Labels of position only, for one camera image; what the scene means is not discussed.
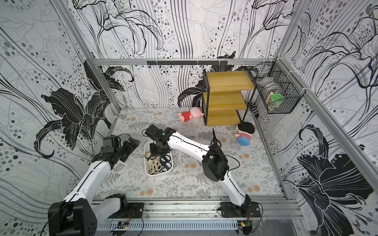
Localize black wire basket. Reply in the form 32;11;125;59
246;60;301;115

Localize wooden shelf black frame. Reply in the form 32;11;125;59
202;70;255;126

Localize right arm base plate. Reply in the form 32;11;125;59
218;201;261;218

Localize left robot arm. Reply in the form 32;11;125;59
45;135;140;236

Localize dark blue handled scissors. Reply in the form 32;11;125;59
160;154;172;172

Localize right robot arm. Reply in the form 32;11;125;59
142;124;251;211

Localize white cable duct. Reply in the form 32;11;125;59
95;220;239;232

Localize black haired plush doll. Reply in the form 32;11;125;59
234;122;255;148

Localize black hook rail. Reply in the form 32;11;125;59
146;60;228;66

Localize green round item in basket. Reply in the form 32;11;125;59
270;93;285;109

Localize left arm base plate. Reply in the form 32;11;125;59
109;202;144;219

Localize white plastic storage box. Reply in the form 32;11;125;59
143;141;173;176

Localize black scissors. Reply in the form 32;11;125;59
210;129;221;147

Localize pink plush pig toy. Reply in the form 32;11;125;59
178;107;204;123

